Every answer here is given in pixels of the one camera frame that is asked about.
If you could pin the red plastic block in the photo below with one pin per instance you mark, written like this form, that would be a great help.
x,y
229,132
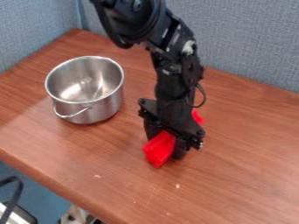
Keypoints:
x,y
159,148

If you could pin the black and silver equipment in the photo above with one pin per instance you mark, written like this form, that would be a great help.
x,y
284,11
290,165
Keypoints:
x,y
19,216

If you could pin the metal pot with handle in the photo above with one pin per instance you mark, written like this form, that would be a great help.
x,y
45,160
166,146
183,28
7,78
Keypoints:
x,y
86,88

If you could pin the white object under table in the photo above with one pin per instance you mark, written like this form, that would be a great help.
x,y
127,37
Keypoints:
x,y
78,216

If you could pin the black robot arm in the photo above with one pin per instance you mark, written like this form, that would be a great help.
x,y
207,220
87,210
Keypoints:
x,y
145,22

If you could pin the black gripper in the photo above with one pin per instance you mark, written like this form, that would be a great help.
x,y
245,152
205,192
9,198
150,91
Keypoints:
x,y
173,116

